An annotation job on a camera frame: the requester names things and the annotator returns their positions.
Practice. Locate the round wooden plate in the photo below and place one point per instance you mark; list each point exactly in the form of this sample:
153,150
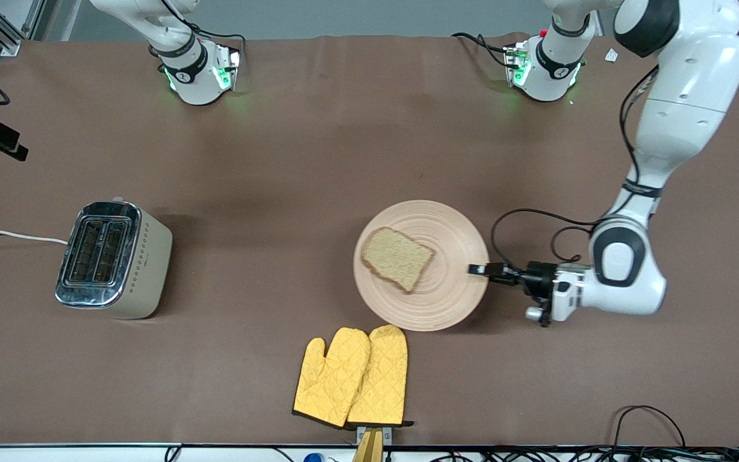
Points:
446,295

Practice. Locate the brown bread slice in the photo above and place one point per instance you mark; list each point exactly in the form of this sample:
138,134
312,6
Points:
398,256

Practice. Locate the grey metal bracket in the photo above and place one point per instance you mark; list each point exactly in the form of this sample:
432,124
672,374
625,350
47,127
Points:
387,433

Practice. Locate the silver beige two-slot toaster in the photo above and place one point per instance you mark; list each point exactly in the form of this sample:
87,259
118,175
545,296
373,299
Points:
145,269

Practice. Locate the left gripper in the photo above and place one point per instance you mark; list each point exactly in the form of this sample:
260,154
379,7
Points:
537,274

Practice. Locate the small white paper scrap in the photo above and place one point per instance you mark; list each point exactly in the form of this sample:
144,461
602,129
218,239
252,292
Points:
609,55

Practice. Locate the brown table cover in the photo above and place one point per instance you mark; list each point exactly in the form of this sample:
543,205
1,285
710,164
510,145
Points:
369,160

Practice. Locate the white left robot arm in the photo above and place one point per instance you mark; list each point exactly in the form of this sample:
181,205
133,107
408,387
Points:
684,96

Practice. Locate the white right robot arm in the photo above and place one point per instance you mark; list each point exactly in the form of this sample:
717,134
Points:
196,83

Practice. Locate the blue cap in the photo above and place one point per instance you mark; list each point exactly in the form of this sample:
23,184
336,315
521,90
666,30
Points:
313,457

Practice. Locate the aluminium frame profile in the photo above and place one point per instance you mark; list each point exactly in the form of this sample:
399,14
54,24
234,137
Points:
7,46

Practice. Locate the yellow quilted oven mitt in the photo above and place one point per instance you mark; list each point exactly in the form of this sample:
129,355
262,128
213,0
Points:
331,378
382,378

